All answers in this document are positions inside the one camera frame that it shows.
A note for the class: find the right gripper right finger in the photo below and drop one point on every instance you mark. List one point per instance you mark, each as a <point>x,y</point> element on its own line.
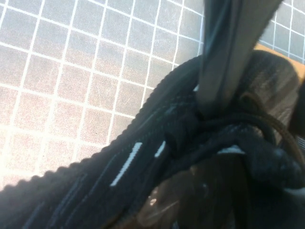
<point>299,107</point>

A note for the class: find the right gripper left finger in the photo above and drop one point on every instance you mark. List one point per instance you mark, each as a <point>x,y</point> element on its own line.
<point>221,59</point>

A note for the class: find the black knit sneaker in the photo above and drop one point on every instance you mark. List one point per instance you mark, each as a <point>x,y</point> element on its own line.
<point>95,190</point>

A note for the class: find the brown cardboard shoe box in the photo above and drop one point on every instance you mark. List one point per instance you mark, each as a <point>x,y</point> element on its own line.
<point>300,69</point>

